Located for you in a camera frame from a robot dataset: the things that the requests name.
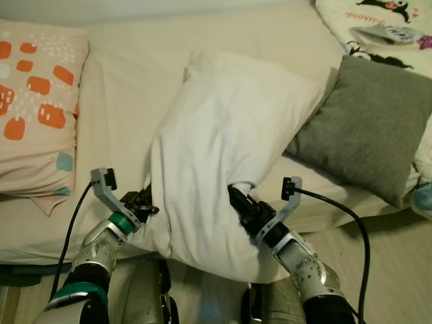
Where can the white pillow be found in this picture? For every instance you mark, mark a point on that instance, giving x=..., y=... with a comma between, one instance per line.
x=223, y=148

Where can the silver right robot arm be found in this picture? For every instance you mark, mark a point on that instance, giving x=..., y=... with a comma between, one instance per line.
x=307, y=266

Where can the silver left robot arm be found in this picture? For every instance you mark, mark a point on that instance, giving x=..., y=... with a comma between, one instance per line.
x=98, y=246

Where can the pink pillow with orange print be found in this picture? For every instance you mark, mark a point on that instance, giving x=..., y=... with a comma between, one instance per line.
x=37, y=142

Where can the grey left robot leg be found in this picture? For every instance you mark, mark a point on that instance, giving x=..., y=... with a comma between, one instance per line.
x=145, y=297

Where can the grey robot leg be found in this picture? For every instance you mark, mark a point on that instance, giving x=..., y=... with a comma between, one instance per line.
x=277, y=307
x=145, y=297

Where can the grey right robot leg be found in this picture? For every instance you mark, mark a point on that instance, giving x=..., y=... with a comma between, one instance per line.
x=277, y=307

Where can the bed with cream sheet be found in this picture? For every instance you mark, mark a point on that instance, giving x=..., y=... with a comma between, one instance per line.
x=128, y=74

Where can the grey square cushion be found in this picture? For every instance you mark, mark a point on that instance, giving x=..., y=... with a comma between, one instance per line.
x=368, y=125

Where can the grey flat pouch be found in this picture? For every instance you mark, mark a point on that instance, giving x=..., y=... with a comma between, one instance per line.
x=388, y=35

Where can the cream cartoon print blanket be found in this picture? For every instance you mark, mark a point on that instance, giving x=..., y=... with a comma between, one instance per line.
x=378, y=13

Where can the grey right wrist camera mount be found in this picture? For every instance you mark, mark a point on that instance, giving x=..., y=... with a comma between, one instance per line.
x=280, y=217

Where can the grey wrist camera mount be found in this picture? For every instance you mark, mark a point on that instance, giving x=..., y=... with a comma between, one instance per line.
x=280, y=217
x=108, y=196

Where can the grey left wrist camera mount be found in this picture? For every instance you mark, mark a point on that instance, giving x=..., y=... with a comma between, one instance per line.
x=108, y=196

